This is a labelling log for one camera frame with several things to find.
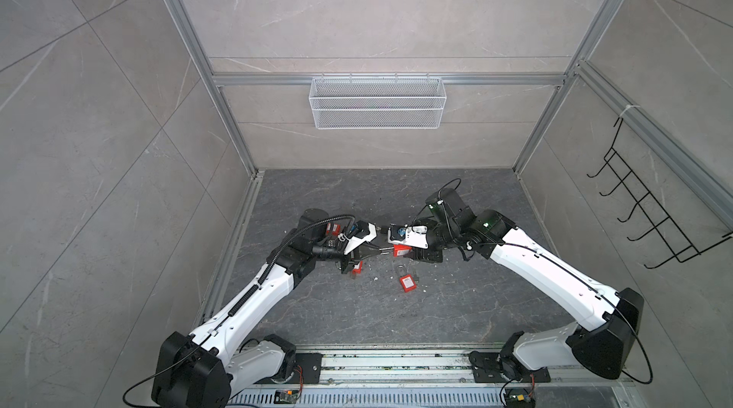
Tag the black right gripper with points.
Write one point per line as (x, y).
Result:
(425, 254)

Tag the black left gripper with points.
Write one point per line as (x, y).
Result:
(353, 257)

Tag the red safety padlock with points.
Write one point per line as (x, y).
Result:
(358, 268)
(405, 279)
(401, 250)

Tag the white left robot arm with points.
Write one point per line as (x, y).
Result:
(211, 364)

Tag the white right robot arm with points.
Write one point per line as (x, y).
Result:
(605, 324)

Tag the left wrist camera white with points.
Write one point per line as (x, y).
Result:
(361, 233)

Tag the metal base rail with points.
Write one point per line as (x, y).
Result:
(430, 375)

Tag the white wire mesh basket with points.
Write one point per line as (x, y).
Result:
(377, 103)

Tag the black wire hook rack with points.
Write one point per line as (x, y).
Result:
(660, 222)

